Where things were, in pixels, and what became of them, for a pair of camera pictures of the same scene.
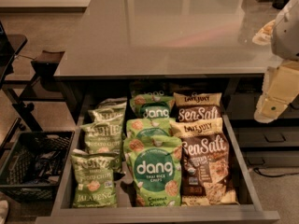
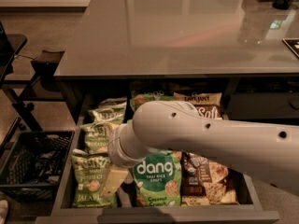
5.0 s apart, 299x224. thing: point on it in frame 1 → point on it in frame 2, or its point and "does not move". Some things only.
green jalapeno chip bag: [105, 137] does not move
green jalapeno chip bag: [92, 179] does not move
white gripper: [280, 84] → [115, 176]
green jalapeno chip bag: [111, 110] does not move
